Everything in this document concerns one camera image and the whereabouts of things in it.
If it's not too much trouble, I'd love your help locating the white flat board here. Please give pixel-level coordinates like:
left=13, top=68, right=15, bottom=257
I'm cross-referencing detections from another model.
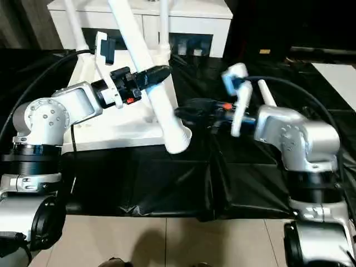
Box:
left=310, top=62, right=356, bottom=108

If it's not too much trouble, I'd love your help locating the white plastic table top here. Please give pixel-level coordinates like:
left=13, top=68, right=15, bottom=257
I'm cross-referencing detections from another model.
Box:
left=62, top=47, right=193, bottom=153

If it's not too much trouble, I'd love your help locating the white plastic table leg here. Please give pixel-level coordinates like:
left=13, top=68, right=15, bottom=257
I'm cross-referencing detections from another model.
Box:
left=258, top=80, right=278, bottom=108
left=157, top=0, right=171, bottom=61
left=64, top=0, right=91, bottom=56
left=107, top=0, right=193, bottom=155

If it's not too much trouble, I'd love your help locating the black left camera cable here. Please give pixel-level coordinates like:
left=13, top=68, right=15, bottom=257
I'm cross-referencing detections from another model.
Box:
left=0, top=49, right=97, bottom=141

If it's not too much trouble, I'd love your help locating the black plastic mat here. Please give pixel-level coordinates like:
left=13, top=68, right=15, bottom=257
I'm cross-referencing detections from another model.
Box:
left=0, top=47, right=356, bottom=223

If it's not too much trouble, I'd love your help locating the black horizontal bar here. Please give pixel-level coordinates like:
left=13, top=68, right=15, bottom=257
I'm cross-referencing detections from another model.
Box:
left=290, top=46, right=356, bottom=56

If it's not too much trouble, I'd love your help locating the white cabinet with glass doors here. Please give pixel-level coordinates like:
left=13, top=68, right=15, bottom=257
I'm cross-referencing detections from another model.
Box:
left=46, top=0, right=234, bottom=58

